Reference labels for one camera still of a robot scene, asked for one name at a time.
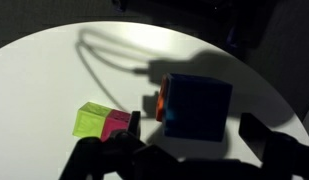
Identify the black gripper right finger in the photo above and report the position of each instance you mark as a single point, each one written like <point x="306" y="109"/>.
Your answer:
<point x="280" y="156"/>

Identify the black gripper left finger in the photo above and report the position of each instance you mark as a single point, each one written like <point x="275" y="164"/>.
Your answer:
<point x="127" y="156"/>

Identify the blue block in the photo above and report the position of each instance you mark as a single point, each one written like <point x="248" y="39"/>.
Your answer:
<point x="197" y="106"/>

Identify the mulberry magenta block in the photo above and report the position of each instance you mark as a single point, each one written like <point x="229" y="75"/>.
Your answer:
<point x="115" y="125"/>

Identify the lime green block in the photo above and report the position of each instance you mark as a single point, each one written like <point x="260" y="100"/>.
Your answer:
<point x="90" y="120"/>

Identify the orange block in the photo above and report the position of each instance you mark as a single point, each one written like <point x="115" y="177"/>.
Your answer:
<point x="160" y="100"/>

